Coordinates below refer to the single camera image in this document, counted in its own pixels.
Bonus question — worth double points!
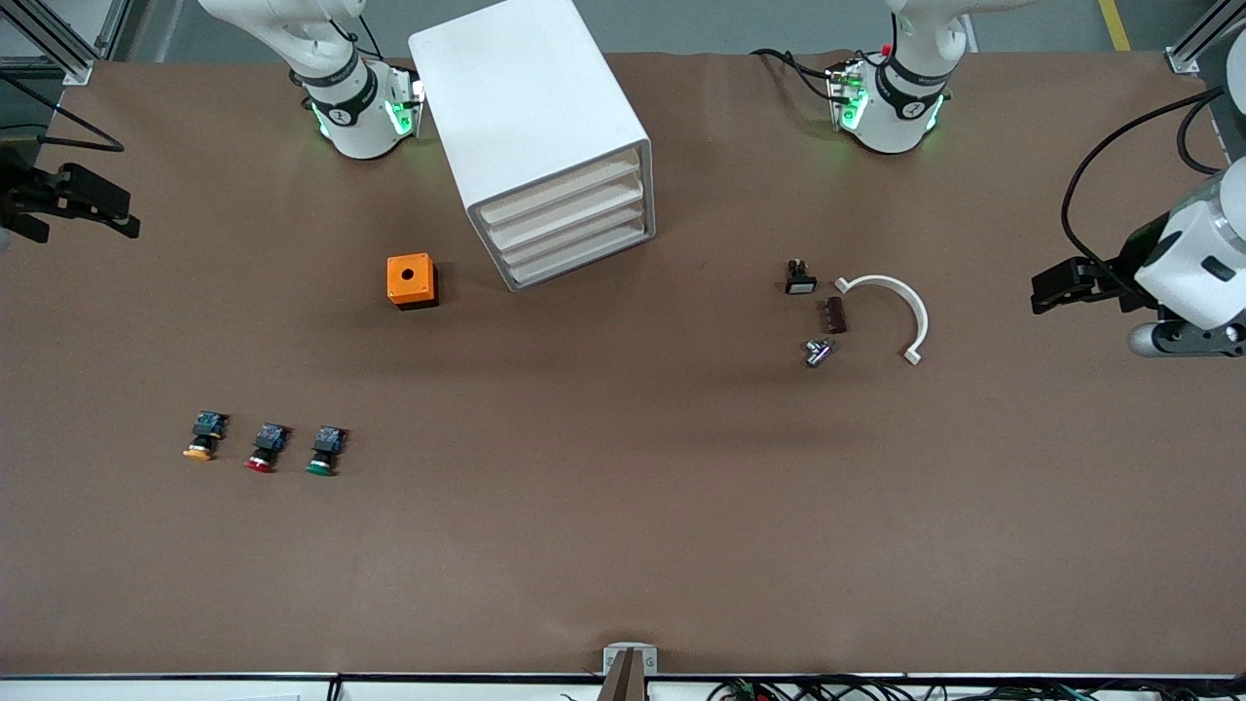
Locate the white sliding drawer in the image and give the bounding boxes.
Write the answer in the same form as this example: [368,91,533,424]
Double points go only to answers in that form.
[477,148,645,227]
[503,219,653,285]
[494,198,649,264]
[484,173,647,244]

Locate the yellow push button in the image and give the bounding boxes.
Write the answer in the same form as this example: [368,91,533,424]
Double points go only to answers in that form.
[182,411,231,461]

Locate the grey metal table bracket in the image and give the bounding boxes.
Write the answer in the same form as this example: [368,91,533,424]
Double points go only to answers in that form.
[599,643,659,701]

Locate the white curved plastic bracket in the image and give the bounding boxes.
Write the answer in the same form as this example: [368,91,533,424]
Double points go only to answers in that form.
[834,275,930,366]

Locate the black cable bundle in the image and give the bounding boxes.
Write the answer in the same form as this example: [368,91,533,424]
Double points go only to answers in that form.
[711,675,1246,701]

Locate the brown table cover mat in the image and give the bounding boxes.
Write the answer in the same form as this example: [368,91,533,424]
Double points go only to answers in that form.
[0,49,1246,678]

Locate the aluminium frame post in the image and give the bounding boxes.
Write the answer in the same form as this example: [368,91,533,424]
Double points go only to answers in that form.
[1165,0,1246,75]
[0,0,132,87]

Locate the red push button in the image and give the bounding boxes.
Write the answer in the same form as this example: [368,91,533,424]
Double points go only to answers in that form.
[243,423,291,475]

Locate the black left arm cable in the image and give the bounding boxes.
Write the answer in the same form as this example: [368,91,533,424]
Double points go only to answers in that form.
[1061,86,1228,283]

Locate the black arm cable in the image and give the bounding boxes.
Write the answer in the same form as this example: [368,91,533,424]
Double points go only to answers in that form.
[1061,86,1228,283]
[0,73,126,154]

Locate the white drawer cabinet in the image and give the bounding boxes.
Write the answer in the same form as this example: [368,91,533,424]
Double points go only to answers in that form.
[407,0,658,293]

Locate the orange box with hole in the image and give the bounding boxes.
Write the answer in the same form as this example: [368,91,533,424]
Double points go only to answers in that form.
[386,253,440,312]

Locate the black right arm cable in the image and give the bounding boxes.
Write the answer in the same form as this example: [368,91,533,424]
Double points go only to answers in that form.
[0,73,126,154]

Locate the black base cable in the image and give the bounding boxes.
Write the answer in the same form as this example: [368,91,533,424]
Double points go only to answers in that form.
[750,47,840,103]

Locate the green push button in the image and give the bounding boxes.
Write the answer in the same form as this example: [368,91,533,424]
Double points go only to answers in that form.
[305,425,348,478]

